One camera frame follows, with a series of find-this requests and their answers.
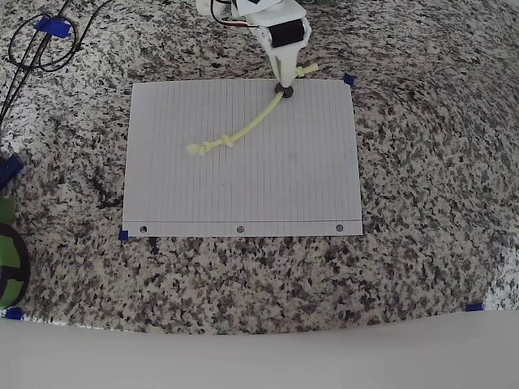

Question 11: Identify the yellow knotted rope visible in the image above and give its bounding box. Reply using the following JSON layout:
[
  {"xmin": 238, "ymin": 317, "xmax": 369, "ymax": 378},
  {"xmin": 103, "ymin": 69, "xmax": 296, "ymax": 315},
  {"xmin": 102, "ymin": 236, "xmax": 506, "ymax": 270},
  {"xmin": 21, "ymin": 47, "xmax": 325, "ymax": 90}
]
[{"xmin": 185, "ymin": 63, "xmax": 320, "ymax": 157}]

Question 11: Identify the lined paper sheet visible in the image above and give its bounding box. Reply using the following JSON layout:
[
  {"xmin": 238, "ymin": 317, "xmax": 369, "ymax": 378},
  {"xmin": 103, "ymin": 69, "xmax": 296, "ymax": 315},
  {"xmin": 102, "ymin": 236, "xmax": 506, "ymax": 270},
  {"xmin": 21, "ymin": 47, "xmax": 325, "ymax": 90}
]
[{"xmin": 121, "ymin": 78, "xmax": 363, "ymax": 238}]

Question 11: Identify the wide blue tape strip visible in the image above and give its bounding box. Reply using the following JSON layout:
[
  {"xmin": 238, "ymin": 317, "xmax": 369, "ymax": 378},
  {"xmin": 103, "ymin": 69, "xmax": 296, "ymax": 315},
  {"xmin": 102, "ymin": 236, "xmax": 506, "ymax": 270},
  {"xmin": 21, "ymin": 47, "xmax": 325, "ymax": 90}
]
[{"xmin": 33, "ymin": 16, "xmax": 73, "ymax": 39}]

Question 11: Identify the white board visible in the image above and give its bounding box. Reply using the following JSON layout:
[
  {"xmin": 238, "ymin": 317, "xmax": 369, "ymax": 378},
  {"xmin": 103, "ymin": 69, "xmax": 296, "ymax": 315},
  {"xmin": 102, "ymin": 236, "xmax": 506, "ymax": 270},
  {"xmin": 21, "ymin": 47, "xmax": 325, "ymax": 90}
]
[{"xmin": 0, "ymin": 310, "xmax": 519, "ymax": 389}]

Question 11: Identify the black and green roll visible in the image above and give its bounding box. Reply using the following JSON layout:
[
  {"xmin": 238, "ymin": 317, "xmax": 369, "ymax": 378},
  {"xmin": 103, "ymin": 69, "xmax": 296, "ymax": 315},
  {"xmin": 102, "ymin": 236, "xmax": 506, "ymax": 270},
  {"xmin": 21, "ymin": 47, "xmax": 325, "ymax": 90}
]
[{"xmin": 0, "ymin": 221, "xmax": 32, "ymax": 309}]

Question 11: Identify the thick black straight cable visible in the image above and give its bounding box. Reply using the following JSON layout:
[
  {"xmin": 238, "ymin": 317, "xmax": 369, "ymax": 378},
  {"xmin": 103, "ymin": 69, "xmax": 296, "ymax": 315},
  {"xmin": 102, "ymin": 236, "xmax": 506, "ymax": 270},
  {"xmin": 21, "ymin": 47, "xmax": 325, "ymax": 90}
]
[{"xmin": 0, "ymin": 0, "xmax": 74, "ymax": 126}]

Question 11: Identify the thin black looped cable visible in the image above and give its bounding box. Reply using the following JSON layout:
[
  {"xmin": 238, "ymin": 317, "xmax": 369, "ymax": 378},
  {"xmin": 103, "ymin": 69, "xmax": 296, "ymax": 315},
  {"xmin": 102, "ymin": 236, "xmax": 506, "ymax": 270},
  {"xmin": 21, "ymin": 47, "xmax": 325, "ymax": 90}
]
[{"xmin": 7, "ymin": 0, "xmax": 117, "ymax": 73}]

